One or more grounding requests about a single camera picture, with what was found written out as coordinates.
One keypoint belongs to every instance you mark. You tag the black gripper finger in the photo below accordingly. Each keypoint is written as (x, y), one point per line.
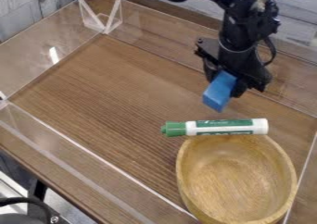
(211, 68)
(241, 87)

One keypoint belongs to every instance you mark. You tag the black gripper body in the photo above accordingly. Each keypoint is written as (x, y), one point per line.
(238, 59)

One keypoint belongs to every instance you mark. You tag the blue foam block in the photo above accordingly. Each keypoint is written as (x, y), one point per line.
(217, 94)

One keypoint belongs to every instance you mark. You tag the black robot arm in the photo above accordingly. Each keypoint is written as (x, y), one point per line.
(250, 19)

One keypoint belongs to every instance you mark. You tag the brown wooden bowl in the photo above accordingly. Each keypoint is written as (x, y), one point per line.
(235, 179)

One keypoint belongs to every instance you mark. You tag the green white dry-erase marker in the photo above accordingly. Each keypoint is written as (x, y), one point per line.
(215, 127)

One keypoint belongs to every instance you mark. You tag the clear acrylic corner bracket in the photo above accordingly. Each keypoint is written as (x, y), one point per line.
(102, 22)

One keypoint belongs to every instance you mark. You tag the clear acrylic tray wall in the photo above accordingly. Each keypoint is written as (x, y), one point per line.
(119, 181)

